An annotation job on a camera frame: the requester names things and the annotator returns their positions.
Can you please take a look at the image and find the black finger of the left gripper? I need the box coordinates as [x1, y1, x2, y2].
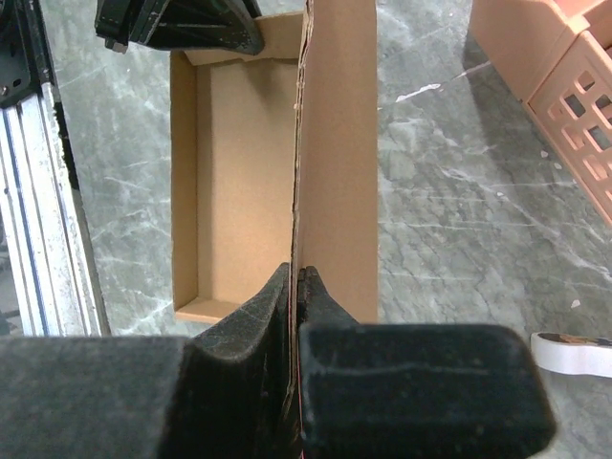
[95, 0, 264, 55]

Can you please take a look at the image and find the peach plastic file organizer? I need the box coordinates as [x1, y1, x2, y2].
[470, 0, 611, 221]

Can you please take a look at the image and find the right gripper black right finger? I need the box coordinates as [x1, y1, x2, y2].
[297, 267, 557, 458]

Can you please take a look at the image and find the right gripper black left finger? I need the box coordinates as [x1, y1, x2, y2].
[1, 264, 292, 458]

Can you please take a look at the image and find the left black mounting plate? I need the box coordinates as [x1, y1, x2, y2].
[0, 0, 55, 109]

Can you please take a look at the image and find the cardboard box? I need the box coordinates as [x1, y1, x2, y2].
[161, 1, 378, 458]

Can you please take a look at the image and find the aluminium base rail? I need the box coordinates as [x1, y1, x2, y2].
[1, 82, 111, 337]

